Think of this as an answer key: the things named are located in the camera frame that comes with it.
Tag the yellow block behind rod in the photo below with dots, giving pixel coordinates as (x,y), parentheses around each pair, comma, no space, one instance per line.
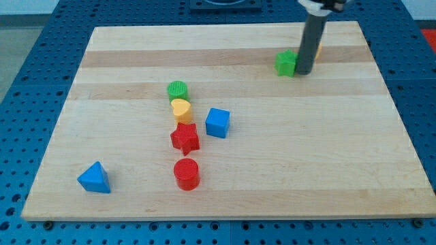
(319,49)

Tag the yellow heart block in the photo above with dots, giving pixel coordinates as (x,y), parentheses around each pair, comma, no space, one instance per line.
(182,111)

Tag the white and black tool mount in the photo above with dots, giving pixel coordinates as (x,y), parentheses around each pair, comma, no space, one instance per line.
(324,7)

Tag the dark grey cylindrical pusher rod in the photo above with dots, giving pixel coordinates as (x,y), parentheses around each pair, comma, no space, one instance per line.
(311,38)

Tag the red star block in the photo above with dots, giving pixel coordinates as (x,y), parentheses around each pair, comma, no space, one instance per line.
(185,138)

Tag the green star block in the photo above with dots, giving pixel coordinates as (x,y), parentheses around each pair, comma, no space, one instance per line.
(285,63)

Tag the red cylinder block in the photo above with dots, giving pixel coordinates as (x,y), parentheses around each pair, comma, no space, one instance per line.
(187,174)

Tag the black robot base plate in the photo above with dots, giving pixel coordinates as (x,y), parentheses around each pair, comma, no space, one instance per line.
(203,5)

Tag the blue triangle block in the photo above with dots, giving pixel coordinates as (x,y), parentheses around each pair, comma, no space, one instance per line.
(95,179)

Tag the light wooden board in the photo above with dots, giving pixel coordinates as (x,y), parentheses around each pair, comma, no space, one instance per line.
(193,122)

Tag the blue cube block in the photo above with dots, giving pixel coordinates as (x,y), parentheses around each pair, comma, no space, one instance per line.
(217,122)

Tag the green cylinder block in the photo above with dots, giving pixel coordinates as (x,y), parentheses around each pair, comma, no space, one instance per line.
(178,90)

